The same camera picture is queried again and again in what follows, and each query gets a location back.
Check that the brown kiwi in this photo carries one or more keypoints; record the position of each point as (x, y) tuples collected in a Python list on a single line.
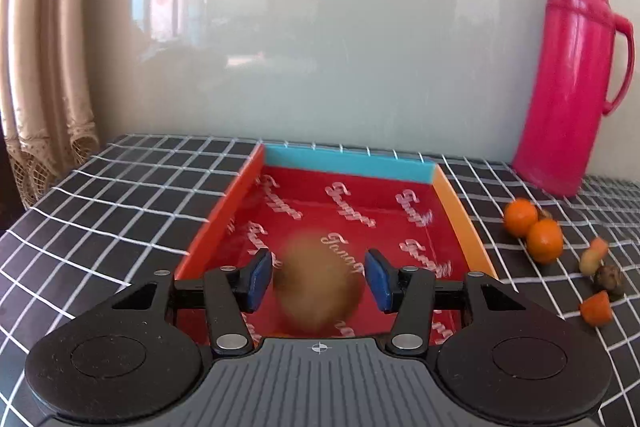
[(317, 282)]

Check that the orange tangerine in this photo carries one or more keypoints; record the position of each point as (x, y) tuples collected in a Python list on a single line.
[(545, 242), (520, 218)]

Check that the red cardboard tray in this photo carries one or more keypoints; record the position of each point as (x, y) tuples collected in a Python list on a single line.
[(350, 202)]

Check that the orange carrot piece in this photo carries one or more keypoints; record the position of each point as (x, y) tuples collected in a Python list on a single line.
[(596, 309)]

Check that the black white checkered tablecloth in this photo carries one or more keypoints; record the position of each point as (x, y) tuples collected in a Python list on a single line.
[(110, 217)]

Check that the small yellow-pink fruit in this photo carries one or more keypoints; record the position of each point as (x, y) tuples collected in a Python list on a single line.
[(593, 256)]

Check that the brown walnut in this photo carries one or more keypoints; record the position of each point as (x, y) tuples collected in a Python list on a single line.
[(609, 281)]

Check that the beige curtain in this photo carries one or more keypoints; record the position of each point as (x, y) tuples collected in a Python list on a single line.
[(45, 82)]

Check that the pink thermos jug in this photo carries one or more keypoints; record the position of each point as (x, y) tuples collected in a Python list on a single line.
[(565, 82)]

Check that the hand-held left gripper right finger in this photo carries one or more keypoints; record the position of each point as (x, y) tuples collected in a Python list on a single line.
[(377, 281)]

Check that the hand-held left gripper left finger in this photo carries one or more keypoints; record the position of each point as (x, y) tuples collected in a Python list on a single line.
[(260, 281)]

